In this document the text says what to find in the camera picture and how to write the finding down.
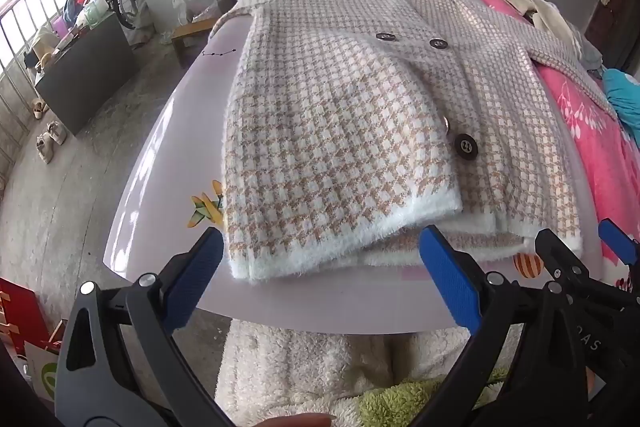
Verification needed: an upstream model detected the red box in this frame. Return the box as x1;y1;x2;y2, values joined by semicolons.
0;277;53;358

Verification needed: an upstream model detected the small wooden stool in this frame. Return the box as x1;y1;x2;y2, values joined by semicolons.
171;18;218;68

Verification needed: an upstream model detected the grey cloth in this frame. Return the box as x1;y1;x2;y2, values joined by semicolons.
575;32;606;70

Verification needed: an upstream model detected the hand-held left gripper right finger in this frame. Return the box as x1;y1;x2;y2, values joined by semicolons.
419;224;588;427

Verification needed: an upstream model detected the person's left hand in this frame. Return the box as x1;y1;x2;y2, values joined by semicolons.
262;413;337;427

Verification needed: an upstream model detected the dark cabinet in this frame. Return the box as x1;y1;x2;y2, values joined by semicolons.
34;12;137;136

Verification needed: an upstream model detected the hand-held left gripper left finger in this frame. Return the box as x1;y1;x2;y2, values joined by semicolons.
54;227;226;427

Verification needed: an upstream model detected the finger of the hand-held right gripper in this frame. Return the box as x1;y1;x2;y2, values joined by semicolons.
535;229;591;293
598;218;640;265

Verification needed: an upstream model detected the pink floral blanket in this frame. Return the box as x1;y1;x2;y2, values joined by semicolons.
470;0;640;303

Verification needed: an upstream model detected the teal cloth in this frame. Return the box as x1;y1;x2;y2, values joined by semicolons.
601;68;640;132

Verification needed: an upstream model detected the green fluffy cloth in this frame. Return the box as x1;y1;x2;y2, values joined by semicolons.
360;367;511;427

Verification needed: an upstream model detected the white fluffy clothing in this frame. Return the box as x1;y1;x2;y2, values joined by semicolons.
215;322;511;427

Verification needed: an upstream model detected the white box with green print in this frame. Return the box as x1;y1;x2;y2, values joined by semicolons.
24;342;63;408

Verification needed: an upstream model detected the clear plastic bag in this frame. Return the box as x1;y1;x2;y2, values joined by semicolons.
172;0;231;25

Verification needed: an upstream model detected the beige garment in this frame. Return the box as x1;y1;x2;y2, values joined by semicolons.
497;0;583;48

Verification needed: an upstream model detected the beige houndstooth knit cardigan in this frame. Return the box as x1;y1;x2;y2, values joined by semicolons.
207;0;618;283

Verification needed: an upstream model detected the dark wooden door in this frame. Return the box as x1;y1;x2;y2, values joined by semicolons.
585;0;640;68

